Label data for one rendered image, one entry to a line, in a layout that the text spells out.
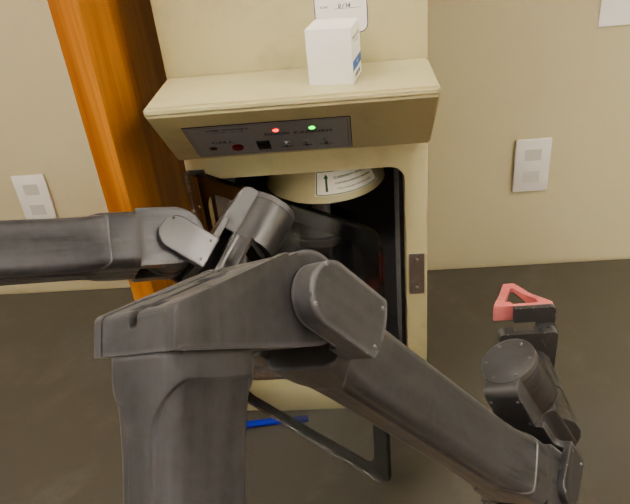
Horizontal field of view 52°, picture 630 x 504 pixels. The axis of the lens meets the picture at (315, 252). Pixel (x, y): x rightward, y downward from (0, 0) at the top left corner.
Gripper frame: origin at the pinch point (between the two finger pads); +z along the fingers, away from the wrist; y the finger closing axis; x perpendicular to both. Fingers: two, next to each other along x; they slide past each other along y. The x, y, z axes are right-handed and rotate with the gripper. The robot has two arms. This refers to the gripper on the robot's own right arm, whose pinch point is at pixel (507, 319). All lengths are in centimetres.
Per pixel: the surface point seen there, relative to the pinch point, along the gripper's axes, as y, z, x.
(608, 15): 23, 55, -29
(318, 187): 13.8, 14.1, 23.3
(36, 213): -7, 55, 87
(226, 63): 32.3, 12.2, 32.7
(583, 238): -23, 55, -30
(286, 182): 13.9, 16.2, 27.8
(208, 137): 25.9, 4.9, 34.9
